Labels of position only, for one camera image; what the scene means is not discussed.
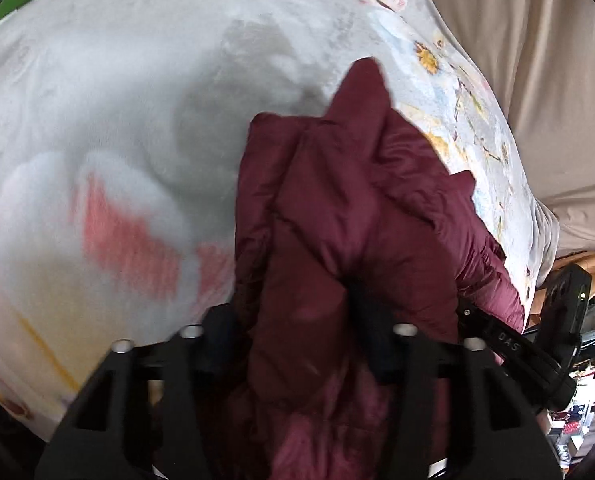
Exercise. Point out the maroon puffer jacket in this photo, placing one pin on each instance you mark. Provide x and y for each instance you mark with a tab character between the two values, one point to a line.
337	220

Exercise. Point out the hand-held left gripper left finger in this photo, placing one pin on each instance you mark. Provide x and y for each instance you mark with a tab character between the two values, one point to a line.
197	355

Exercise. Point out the floral fleece blanket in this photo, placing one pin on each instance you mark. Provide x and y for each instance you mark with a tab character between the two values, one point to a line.
127	85

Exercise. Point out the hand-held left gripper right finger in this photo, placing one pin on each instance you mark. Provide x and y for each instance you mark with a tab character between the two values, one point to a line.
372	330

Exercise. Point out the beige sheet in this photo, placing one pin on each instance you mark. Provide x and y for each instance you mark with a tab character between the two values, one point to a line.
552	85

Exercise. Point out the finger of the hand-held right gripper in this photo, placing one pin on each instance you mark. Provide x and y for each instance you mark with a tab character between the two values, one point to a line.
472	314

